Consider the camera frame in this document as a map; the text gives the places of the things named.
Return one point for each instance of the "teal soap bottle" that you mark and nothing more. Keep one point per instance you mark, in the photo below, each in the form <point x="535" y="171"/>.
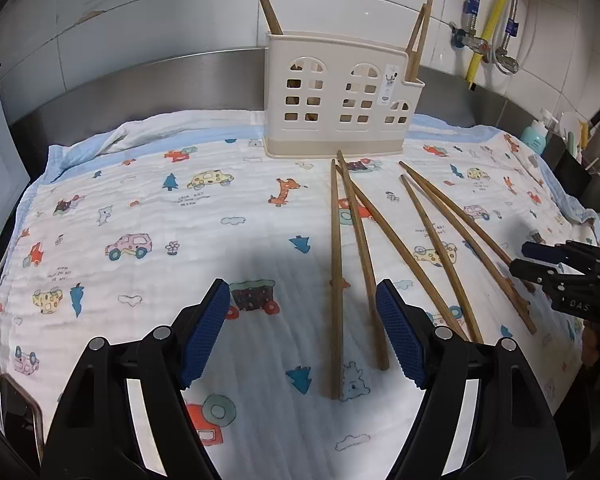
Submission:
<point x="535" y="135"/>

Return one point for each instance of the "metal angle valve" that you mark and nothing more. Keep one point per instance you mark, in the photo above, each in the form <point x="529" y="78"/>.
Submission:
<point x="505" y="63"/>

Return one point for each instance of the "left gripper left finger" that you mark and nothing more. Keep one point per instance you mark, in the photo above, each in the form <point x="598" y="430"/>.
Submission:
<point x="165" y="363"/>

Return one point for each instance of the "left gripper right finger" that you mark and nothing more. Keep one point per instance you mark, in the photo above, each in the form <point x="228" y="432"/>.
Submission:
<point x="439" y="362"/>

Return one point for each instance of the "black utensil cup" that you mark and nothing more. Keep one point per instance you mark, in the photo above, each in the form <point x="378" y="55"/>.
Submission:
<point x="577" y="182"/>

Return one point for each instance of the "red handle water valve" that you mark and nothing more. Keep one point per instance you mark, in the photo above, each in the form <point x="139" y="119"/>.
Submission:
<point x="461" y="39"/>

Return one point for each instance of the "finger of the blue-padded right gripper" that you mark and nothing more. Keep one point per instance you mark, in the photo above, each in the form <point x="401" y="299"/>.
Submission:
<point x="533" y="272"/>
<point x="542" y="252"/>

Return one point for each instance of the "person's right hand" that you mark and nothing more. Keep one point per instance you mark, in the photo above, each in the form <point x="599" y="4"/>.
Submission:
<point x="590" y="340"/>

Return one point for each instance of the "cartoon print white cloth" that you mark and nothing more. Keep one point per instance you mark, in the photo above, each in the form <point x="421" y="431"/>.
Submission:
<point x="125" y="229"/>

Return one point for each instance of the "cream plastic utensil holder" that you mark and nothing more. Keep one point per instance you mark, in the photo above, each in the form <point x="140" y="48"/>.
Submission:
<point x="325" y="95"/>

